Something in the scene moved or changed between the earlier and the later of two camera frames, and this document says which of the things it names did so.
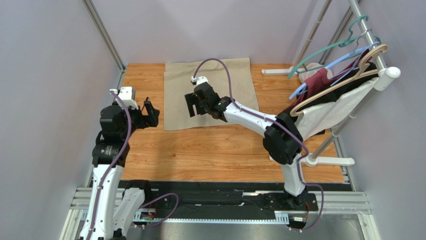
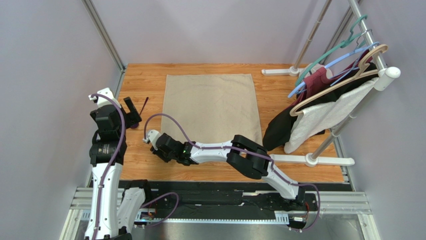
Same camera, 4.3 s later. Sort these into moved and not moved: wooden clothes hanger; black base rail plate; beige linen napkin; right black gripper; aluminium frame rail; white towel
Moved: right black gripper; beige linen napkin
Not moved: wooden clothes hanger; aluminium frame rail; black base rail plate; white towel
